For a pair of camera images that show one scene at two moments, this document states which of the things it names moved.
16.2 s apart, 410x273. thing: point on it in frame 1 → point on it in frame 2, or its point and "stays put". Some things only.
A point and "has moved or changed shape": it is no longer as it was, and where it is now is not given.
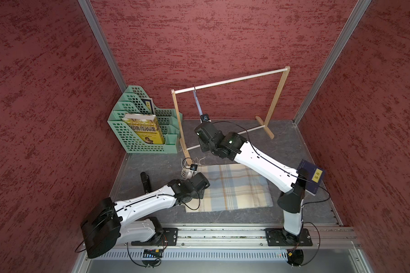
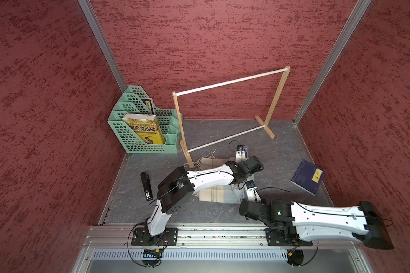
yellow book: x=147 y=126 stays put
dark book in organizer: x=149 y=103 stays put
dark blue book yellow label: x=314 y=176 stays put
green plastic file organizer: x=140 y=127 stays put
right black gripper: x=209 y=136 → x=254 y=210
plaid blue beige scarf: x=232 y=186 has moved or changed shape
